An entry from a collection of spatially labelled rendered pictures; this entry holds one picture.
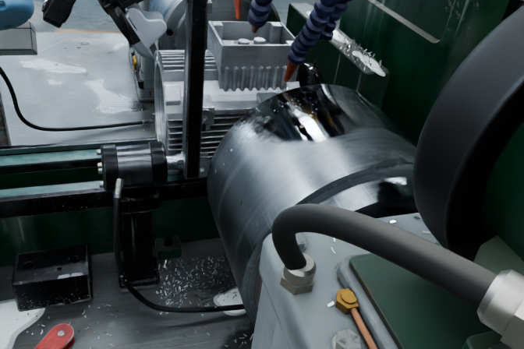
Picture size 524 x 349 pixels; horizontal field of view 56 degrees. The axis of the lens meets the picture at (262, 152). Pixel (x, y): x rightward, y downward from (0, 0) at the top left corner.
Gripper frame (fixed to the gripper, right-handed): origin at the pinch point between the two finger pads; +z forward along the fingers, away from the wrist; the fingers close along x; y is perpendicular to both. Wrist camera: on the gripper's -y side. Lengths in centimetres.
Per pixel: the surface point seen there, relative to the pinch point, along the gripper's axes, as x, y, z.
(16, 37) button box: 15.1, -18.5, -7.6
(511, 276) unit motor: -66, 14, -15
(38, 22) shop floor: 320, -93, 71
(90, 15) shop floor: 338, -61, 90
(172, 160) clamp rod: -20.2, -2.1, 6.1
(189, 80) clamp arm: -21.0, 5.3, -3.5
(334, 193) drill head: -44.1, 12.6, 0.8
